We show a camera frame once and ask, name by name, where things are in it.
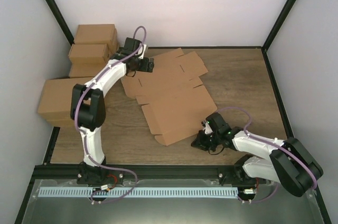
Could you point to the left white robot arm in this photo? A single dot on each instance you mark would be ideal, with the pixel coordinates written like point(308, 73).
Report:
point(88, 108)

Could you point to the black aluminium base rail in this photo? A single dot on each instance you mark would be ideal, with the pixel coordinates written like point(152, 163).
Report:
point(223, 173)

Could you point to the light blue slotted cable duct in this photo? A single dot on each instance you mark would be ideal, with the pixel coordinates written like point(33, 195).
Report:
point(81, 192)

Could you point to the black frame post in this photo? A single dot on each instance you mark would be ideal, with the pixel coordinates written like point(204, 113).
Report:
point(60, 20)
point(278, 24)

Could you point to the left black frame post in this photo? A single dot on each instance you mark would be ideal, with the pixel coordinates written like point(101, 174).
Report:
point(60, 20)

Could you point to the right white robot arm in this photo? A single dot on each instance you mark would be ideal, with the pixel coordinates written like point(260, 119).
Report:
point(286, 162)

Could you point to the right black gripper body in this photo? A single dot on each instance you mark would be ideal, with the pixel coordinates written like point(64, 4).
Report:
point(214, 141)

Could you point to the right black frame post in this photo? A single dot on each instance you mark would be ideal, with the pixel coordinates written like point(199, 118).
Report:
point(278, 24)

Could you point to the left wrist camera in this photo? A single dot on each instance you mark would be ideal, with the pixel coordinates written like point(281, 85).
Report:
point(141, 52)

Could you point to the large front cardboard box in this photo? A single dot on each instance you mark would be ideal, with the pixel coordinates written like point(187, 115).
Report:
point(55, 102)

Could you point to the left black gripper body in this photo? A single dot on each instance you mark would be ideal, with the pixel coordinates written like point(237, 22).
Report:
point(139, 67)

